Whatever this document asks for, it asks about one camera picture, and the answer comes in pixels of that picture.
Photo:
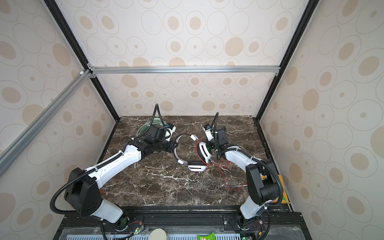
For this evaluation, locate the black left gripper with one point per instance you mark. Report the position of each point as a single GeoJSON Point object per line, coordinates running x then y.
{"type": "Point", "coordinates": [171, 147]}

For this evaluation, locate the white black headphones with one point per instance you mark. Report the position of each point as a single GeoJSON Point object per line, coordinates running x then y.
{"type": "Point", "coordinates": [203, 154]}

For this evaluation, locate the mint green headphones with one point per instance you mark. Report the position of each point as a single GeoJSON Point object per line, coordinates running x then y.
{"type": "Point", "coordinates": [143, 128]}

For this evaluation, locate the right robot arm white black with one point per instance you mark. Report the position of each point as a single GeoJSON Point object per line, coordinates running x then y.
{"type": "Point", "coordinates": [264, 185]}

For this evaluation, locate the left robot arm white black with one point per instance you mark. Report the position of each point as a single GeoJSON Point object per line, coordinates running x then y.
{"type": "Point", "coordinates": [81, 194]}

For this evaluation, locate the yellow chips bag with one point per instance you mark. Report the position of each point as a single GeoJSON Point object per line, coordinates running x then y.
{"type": "Point", "coordinates": [285, 199]}

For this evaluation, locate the cream lid jar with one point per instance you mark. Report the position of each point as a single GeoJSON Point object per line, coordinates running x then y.
{"type": "Point", "coordinates": [158, 234]}

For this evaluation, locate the green snack packet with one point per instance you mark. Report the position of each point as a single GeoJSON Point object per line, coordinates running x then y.
{"type": "Point", "coordinates": [211, 236]}

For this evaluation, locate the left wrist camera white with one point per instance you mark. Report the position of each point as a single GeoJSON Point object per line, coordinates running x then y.
{"type": "Point", "coordinates": [169, 130]}

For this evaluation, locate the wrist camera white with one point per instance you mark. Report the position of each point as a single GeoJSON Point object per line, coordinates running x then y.
{"type": "Point", "coordinates": [209, 132]}
{"type": "Point", "coordinates": [169, 130]}

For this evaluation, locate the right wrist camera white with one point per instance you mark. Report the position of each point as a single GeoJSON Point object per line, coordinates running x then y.
{"type": "Point", "coordinates": [209, 132]}

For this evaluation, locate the black mounting base rail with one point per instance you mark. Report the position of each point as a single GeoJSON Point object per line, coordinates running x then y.
{"type": "Point", "coordinates": [189, 223]}

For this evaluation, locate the silver aluminium back rail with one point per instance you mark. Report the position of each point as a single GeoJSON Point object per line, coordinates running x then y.
{"type": "Point", "coordinates": [185, 70]}

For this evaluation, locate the silver aluminium rail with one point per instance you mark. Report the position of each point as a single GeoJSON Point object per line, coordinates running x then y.
{"type": "Point", "coordinates": [26, 137]}
{"type": "Point", "coordinates": [185, 70]}

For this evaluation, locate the silver aluminium left rail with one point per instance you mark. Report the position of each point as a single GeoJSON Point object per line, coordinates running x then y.
{"type": "Point", "coordinates": [26, 137]}

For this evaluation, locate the black frame post right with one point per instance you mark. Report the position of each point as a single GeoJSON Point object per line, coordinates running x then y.
{"type": "Point", "coordinates": [302, 25]}

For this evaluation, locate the black frame post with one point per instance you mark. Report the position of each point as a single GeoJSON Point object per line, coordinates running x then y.
{"type": "Point", "coordinates": [302, 25]}
{"type": "Point", "coordinates": [59, 18]}

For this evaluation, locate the black frame post left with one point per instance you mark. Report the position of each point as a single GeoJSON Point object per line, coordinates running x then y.
{"type": "Point", "coordinates": [59, 18]}

